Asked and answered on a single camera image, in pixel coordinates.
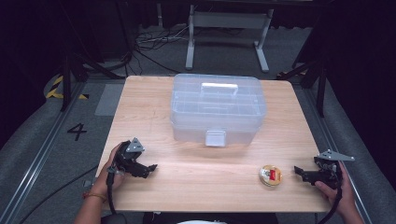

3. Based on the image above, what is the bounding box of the right hand-held gripper black cable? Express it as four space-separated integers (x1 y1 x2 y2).
317 183 344 224

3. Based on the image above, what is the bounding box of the person's left hand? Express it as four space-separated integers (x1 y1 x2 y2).
90 142 126 198

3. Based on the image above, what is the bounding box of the clear plastic storage box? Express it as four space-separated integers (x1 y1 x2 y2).
169 73 268 147

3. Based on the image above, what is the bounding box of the yellow and black floor tape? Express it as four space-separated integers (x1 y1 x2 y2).
45 75 90 101

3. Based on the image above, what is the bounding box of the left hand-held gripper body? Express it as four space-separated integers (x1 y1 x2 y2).
113 137 150 179

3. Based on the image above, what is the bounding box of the white metal desk frame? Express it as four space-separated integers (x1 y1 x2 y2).
185 4 276 74

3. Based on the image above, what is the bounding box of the hand-held gripper black cable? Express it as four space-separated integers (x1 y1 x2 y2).
106 167 119 217
317 183 344 224

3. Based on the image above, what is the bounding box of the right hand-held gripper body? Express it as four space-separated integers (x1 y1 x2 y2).
312 149 356 189

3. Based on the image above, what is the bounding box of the thin wrist bracelet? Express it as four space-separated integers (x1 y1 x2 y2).
82 192 107 203

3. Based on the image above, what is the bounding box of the bundle of floor cables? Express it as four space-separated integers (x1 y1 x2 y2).
134 25 191 75

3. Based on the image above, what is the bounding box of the aluminium floor rail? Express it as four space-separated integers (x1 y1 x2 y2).
302 87 374 224
0 81 86 224

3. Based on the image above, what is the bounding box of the person's right hand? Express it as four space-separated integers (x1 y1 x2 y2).
314 162 360 219

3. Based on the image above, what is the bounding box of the left hand-held gripper black cable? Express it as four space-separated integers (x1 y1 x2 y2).
106 167 119 217

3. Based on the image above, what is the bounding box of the black metal stand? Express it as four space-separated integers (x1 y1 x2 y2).
276 59 329 118
60 50 126 112

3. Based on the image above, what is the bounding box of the black floor cable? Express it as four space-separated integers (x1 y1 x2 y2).
18 164 101 224

